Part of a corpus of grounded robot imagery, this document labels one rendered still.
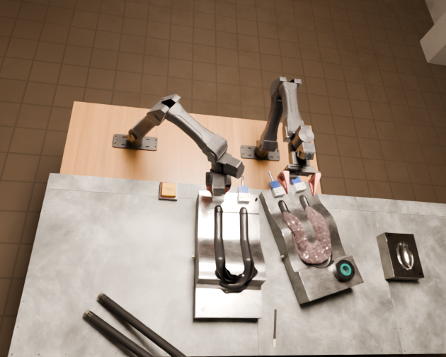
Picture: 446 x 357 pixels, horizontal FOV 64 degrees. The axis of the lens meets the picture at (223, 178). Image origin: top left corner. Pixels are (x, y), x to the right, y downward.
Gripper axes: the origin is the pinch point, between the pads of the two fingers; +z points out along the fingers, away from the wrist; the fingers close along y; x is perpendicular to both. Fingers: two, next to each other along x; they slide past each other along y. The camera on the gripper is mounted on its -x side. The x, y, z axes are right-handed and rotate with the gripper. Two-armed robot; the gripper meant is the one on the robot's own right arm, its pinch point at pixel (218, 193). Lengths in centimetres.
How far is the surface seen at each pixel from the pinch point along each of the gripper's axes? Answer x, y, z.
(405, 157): 122, 159, 90
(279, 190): 8.9, 27.7, 8.3
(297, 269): -23.2, 32.4, 21.4
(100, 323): -46, -42, 18
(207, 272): -30.7, -4.5, 9.9
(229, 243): -16.7, 4.4, 11.6
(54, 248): -20, -63, 9
